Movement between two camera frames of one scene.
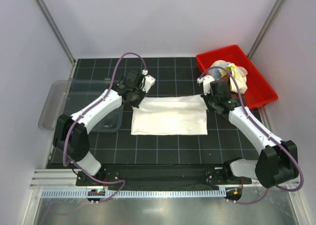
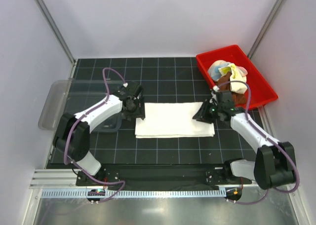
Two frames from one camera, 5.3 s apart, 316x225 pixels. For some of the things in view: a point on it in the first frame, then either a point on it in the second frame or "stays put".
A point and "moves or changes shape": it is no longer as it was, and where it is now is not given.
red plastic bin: [259, 90] stays put
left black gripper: [136, 104] → [139, 112]
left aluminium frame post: [56, 28] stays put
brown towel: [234, 95] stays put
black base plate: [167, 175] stays put
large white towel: [170, 115] moves or changes shape
